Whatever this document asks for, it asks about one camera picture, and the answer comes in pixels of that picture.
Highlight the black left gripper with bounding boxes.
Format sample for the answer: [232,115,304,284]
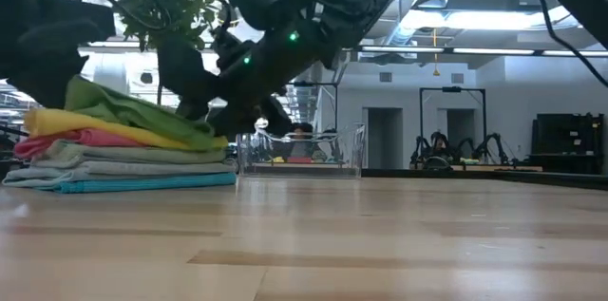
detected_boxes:
[0,0,118,110]

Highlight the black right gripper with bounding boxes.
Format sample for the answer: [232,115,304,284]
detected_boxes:
[156,37,294,141]

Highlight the yellow towel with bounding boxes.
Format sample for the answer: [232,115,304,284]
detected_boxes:
[23,107,230,151]

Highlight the pink towel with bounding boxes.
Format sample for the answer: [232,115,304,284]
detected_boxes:
[12,128,144,160]

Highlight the grey waffle-weave towel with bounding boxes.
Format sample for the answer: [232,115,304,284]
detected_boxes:
[30,160,238,179]

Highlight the green microfiber towel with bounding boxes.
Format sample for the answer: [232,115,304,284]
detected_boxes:
[30,139,229,170]

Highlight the bright lime green towel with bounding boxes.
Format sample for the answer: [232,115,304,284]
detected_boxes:
[64,74,230,152]

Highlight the turquoise terry towel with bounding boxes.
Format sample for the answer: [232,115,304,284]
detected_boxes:
[32,172,238,195]

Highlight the person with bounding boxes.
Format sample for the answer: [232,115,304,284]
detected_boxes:
[429,132,451,165]
[285,122,318,160]

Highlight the clear plastic bin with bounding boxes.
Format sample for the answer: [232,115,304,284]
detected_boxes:
[236,122,368,180]

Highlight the green leafy plant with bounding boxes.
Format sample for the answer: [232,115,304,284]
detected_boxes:
[104,0,230,107]

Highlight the small yellow hanging item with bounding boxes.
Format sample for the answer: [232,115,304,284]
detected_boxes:
[430,28,441,78]

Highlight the long ceiling light strip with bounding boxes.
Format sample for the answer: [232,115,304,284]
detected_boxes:
[87,40,608,59]

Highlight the black background robot arms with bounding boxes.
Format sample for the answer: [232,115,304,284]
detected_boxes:
[409,131,513,167]

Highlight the black cabinet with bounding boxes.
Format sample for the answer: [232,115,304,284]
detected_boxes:
[526,112,606,175]

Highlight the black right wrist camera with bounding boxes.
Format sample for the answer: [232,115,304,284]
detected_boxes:
[210,25,258,70]

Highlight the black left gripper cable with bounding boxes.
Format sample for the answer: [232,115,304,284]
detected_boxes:
[74,0,173,32]

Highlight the black metal stand frame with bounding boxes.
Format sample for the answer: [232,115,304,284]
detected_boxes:
[418,85,488,160]

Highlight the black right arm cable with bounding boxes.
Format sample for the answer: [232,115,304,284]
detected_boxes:
[530,0,608,89]

